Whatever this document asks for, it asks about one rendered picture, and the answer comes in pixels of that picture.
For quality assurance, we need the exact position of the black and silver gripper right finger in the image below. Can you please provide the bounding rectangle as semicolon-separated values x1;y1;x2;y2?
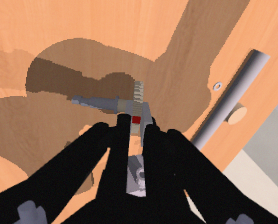
140;102;278;224

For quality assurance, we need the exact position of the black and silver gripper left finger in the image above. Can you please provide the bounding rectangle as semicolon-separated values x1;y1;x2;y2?
0;100;133;224

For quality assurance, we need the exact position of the grey metal bar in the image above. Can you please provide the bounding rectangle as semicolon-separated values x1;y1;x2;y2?
191;49;271;150

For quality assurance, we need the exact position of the grey box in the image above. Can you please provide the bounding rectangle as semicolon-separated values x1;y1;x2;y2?
126;154;146;197

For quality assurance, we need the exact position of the dark olive toothed gear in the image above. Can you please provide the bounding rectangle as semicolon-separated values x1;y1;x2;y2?
72;81;144;133

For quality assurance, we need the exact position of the tan wooden disc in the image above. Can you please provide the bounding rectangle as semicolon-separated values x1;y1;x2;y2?
225;102;247;125

